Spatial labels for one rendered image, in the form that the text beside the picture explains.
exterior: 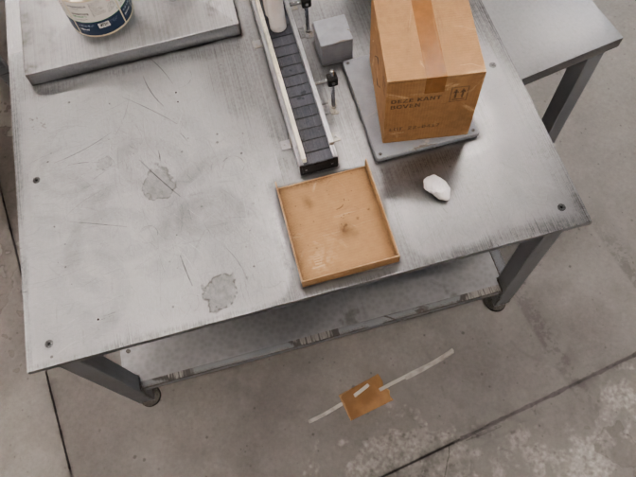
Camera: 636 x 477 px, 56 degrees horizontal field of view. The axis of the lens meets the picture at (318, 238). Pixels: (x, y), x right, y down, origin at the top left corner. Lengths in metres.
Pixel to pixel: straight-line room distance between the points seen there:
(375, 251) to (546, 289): 1.10
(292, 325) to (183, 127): 0.80
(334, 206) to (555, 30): 0.90
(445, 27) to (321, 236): 0.61
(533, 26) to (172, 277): 1.32
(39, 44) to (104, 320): 0.93
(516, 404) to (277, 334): 0.91
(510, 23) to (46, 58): 1.43
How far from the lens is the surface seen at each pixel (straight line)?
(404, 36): 1.59
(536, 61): 1.98
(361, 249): 1.58
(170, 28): 2.02
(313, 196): 1.65
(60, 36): 2.14
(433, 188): 1.64
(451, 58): 1.56
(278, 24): 1.91
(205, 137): 1.81
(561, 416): 2.43
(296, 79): 1.82
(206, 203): 1.70
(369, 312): 2.17
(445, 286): 2.22
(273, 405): 2.34
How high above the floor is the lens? 2.30
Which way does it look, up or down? 66 degrees down
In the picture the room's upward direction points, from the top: 8 degrees counter-clockwise
